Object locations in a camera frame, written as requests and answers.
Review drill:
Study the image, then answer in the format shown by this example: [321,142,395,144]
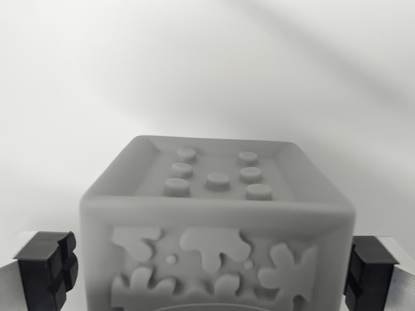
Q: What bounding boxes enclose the black-tipped silver gripper right finger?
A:
[342,235,415,311]

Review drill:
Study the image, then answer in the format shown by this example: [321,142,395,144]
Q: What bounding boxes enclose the grey embossed cube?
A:
[78,134,357,311]

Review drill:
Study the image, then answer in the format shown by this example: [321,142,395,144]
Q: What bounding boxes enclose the black-tipped silver gripper left finger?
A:
[0,230,80,311]

